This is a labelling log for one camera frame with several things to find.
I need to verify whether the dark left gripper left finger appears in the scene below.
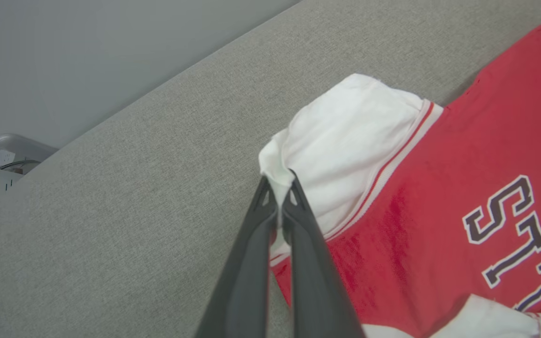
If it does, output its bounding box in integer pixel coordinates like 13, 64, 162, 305
194, 175, 279, 338

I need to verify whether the red and white jersey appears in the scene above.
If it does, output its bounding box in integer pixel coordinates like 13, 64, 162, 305
258, 7, 541, 338

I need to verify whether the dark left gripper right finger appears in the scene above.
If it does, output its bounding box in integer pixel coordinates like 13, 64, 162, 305
281, 170, 367, 338

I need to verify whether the grey fabric sofa cushion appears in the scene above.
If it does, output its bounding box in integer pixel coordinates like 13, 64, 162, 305
0, 0, 541, 338

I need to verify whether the black power cable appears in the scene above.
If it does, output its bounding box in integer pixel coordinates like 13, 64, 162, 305
0, 159, 42, 170

